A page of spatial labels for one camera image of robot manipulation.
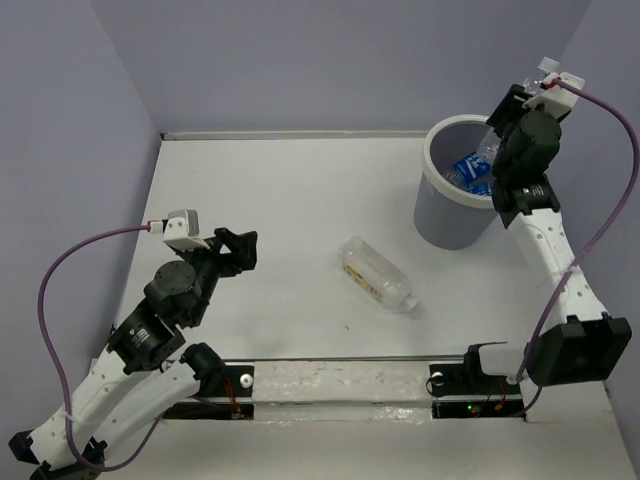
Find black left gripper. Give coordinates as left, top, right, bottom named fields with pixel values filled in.
left=178, top=226, right=260, bottom=325

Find clear crushed bottle white cap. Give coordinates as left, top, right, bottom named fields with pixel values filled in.
left=476, top=57, right=560, bottom=164

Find blue label bottle sideways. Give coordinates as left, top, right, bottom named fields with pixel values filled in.
left=443, top=152, right=491, bottom=190

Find blue label Chinese text bottle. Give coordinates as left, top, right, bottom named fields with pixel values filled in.
left=467, top=182, right=493, bottom=197

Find large clear yellow label bottle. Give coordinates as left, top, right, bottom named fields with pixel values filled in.
left=337, top=236, right=419, bottom=314

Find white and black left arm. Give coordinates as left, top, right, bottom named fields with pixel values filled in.
left=9, top=220, right=258, bottom=479

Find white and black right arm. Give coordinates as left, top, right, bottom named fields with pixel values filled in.
left=460, top=76, right=632, bottom=392

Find grey bin white rim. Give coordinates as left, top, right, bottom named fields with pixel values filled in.
left=413, top=114, right=497, bottom=250

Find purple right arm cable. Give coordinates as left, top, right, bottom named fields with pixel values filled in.
left=514, top=82, right=640, bottom=416

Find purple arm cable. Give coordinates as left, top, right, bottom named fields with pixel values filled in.
left=37, top=224, right=166, bottom=472
left=514, top=82, right=640, bottom=416

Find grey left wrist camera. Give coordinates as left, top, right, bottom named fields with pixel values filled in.
left=147, top=209, right=209, bottom=252

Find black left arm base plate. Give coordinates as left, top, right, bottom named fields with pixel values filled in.
left=162, top=363, right=255, bottom=421

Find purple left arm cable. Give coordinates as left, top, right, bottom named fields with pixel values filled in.
left=37, top=224, right=166, bottom=472

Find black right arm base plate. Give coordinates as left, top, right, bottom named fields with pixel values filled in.
left=425, top=363, right=525, bottom=420

